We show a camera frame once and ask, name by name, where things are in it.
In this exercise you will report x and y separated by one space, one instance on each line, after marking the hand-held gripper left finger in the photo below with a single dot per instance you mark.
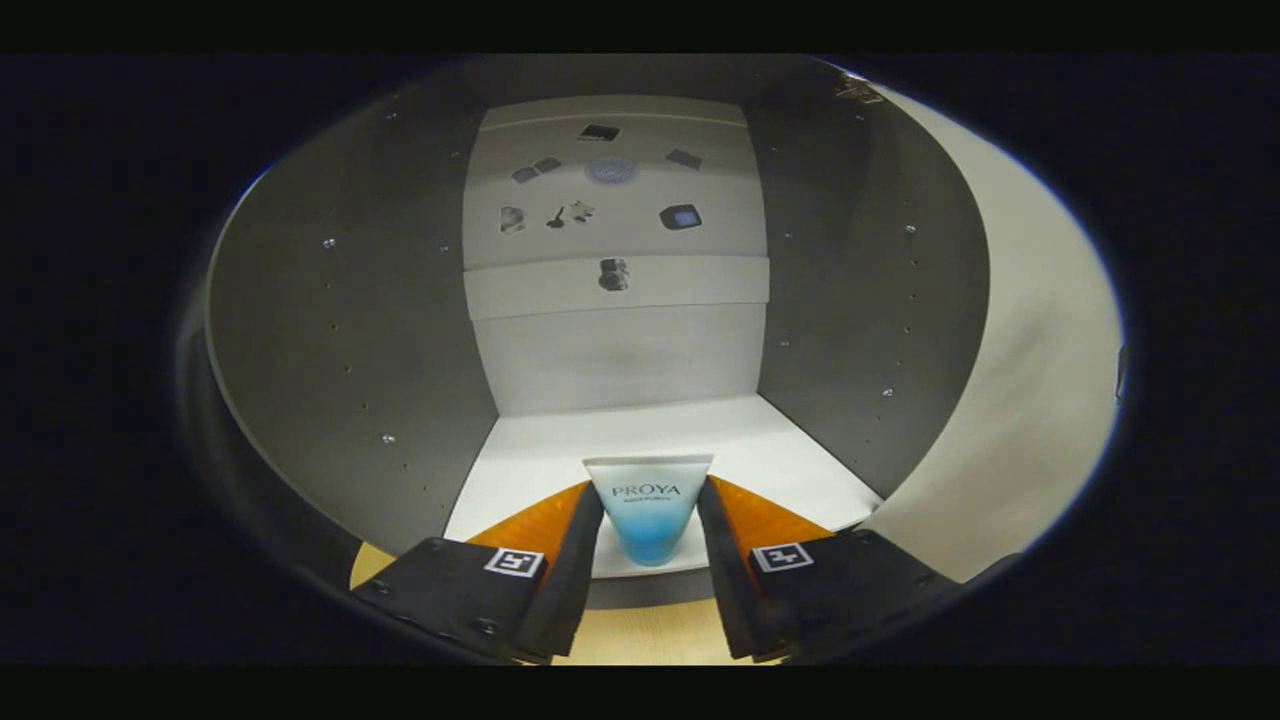
570 580

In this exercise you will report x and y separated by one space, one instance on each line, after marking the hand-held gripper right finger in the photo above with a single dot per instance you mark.
725 580

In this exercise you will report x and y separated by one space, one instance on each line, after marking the blue and white tube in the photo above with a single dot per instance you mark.
650 520

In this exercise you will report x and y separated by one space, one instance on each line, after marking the beige cabinet door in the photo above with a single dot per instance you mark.
1030 350

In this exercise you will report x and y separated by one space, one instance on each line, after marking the grey cabinet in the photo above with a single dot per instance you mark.
350 330

